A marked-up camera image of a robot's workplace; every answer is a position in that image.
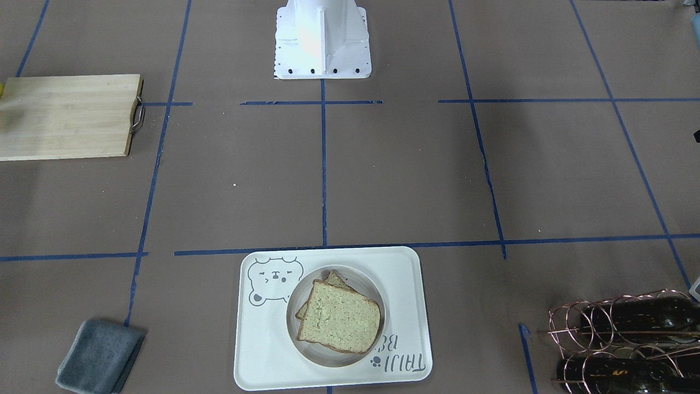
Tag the bread slice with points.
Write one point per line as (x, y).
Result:
(348, 324)
(323, 291)

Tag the white round plate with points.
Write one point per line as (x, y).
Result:
(317, 354)

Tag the cream bear serving tray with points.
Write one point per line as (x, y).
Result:
(265, 358)

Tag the green wine bottle near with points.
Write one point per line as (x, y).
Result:
(594, 374)

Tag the green wine bottle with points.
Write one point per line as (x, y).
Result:
(664, 320)
(594, 374)

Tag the grey folded cloth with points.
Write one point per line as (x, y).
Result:
(100, 359)

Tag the wooden cutting board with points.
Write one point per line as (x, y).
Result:
(69, 117)

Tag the green wine bottle middle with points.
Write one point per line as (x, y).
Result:
(664, 320)

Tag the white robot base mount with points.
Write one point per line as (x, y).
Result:
(322, 39)

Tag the copper wire bottle rack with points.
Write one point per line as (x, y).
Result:
(564, 330)

